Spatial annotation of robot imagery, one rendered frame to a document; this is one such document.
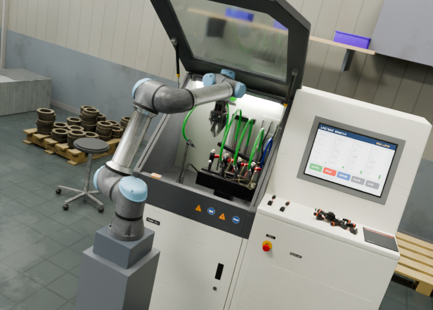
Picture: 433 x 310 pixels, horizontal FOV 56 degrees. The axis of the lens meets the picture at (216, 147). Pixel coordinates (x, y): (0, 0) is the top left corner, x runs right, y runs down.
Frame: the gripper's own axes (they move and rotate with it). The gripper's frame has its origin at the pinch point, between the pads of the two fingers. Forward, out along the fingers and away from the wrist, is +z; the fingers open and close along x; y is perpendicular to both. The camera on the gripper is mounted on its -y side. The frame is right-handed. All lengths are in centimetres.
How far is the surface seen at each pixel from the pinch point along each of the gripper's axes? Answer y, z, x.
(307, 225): 18, 26, 60
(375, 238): 9, 25, 93
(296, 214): 10, 25, 53
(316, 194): -6, 17, 60
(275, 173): -6.9, 13.2, 36.2
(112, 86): -292, 66, -232
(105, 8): -297, -33, -260
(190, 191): 18.1, 28.4, -1.8
